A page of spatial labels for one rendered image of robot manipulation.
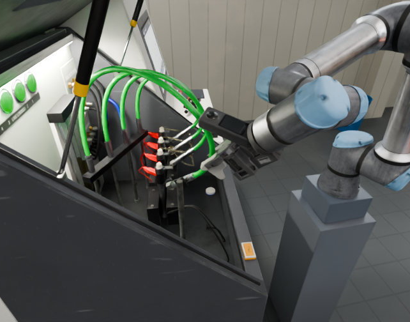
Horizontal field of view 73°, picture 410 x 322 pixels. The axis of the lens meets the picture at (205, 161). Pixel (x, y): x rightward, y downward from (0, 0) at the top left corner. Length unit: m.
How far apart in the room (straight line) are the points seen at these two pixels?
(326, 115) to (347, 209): 0.78
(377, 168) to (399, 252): 1.44
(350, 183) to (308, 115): 0.72
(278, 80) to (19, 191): 0.51
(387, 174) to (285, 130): 0.61
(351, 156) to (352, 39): 0.44
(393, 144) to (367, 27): 0.35
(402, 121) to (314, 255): 0.60
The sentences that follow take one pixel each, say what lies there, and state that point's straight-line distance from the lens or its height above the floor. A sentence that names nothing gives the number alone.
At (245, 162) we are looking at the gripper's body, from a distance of 0.58.
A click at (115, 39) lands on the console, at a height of 1.41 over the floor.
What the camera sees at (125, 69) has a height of 1.42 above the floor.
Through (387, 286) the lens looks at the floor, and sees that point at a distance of 2.19.
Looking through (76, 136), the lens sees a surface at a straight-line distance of 0.96.
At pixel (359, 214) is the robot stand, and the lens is 1.25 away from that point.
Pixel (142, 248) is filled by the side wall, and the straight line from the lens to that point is 0.57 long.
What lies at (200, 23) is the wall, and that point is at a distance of 3.26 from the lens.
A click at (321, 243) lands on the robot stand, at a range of 1.21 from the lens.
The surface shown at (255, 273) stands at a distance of 0.79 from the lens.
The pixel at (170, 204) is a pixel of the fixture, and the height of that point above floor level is 0.98.
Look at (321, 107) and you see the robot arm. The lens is 0.44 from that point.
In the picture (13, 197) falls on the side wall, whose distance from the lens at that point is 0.53.
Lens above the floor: 1.59
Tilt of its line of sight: 34 degrees down
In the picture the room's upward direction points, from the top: straight up
